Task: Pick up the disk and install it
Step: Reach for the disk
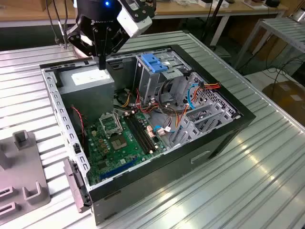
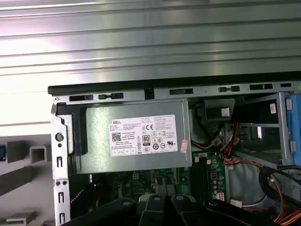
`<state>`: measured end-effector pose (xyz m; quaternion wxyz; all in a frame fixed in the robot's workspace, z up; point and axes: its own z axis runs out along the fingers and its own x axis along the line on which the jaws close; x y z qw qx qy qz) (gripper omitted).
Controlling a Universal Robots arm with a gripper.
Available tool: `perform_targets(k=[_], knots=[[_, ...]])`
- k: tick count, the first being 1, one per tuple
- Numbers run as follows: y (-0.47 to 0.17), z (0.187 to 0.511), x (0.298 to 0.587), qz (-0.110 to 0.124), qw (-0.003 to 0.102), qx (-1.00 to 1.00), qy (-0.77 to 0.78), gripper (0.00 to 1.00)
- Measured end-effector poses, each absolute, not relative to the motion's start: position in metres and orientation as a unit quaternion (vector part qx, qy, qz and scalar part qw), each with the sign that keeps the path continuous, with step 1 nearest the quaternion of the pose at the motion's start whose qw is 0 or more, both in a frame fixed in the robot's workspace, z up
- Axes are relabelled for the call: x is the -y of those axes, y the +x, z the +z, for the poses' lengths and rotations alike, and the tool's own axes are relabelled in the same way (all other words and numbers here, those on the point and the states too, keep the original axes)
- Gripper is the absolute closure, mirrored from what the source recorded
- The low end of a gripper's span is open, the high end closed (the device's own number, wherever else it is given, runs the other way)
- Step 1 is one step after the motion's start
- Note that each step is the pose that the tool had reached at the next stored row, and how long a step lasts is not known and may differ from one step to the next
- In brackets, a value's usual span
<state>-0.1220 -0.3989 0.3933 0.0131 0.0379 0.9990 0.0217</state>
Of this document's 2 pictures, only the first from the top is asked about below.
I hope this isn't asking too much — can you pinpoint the red black twisted wire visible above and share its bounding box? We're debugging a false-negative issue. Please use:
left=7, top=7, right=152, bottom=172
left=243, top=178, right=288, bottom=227
left=71, top=106, right=86, bottom=145

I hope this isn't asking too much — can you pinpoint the grey power supply unit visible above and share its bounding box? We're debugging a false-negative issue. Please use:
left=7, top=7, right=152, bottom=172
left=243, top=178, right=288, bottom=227
left=57, top=64, right=115, bottom=122

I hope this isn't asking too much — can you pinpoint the CPU socket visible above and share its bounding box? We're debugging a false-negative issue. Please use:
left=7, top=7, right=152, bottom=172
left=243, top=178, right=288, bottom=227
left=98, top=112, right=123, bottom=137

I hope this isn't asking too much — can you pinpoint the metal slat side table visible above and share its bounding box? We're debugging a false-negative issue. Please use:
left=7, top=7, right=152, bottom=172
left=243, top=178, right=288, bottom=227
left=232, top=18, right=305, bottom=72

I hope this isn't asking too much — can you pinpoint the blue expansion slot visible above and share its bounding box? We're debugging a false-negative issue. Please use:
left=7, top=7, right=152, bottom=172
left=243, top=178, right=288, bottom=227
left=99, top=156, right=139, bottom=181

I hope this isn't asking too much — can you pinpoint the red wire bundle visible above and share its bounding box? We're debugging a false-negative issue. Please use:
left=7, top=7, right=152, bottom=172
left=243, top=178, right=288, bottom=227
left=135, top=88, right=159, bottom=114

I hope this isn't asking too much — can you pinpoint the red orange power wire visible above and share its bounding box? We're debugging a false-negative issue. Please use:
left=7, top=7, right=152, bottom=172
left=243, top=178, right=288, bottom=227
left=175, top=81, right=222, bottom=128

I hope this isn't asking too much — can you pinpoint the cardboard box with label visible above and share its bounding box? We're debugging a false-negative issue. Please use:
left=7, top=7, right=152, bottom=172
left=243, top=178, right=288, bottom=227
left=262, top=80, right=305, bottom=120

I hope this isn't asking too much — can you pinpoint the wooden desk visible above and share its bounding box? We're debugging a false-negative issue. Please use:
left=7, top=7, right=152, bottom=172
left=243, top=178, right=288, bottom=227
left=0, top=0, right=289, bottom=28

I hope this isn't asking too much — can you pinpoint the square chipset chip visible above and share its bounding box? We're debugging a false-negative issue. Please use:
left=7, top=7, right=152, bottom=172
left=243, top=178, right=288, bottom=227
left=110, top=137, right=130, bottom=151

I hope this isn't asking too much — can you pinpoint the grey plastic case bezel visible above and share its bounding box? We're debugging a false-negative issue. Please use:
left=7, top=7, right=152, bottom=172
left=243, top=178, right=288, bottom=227
left=63, top=157, right=92, bottom=213

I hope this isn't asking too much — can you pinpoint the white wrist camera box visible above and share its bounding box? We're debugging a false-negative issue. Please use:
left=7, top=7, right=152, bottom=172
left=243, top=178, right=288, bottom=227
left=116, top=4, right=153, bottom=39

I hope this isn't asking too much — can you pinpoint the blue plastic drive latch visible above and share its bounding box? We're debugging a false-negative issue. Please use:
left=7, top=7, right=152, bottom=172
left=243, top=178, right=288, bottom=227
left=141, top=53, right=168, bottom=74

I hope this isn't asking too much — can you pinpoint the black RAM slot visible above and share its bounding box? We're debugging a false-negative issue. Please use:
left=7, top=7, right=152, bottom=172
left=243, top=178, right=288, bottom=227
left=132, top=113, right=157, bottom=150
left=130, top=114, right=154, bottom=152
left=127, top=114, right=152, bottom=154
left=125, top=115, right=150, bottom=155

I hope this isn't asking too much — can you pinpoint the black open PC case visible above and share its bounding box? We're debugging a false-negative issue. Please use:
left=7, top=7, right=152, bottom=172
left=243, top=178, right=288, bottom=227
left=39, top=44, right=257, bottom=226

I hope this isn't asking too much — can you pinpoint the black cable metal plug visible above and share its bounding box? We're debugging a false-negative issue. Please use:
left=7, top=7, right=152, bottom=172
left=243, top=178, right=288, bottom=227
left=53, top=0, right=72, bottom=50

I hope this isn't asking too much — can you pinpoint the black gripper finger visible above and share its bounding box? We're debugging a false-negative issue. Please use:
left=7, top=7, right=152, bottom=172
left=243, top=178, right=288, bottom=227
left=102, top=27, right=128, bottom=70
left=67, top=28, right=103, bottom=70

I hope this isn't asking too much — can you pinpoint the yellow black wire bundle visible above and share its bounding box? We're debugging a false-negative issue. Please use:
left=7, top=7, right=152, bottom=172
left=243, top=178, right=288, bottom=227
left=114, top=87, right=134, bottom=108

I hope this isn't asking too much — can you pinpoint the green motherboard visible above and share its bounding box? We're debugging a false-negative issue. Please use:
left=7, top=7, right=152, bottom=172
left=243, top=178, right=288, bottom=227
left=84, top=111, right=167, bottom=187

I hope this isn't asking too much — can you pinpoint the grey optical drive cage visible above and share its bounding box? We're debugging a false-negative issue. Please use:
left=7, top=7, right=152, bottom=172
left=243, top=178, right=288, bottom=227
left=132, top=49, right=193, bottom=105

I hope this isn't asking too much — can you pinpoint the blue SATA wire white label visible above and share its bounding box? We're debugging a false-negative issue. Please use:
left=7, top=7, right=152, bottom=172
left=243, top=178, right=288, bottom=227
left=153, top=125, right=173, bottom=136

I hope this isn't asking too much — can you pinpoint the grey parts rack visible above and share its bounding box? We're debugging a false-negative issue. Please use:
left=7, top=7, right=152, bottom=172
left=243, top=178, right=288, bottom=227
left=0, top=130, right=52, bottom=225

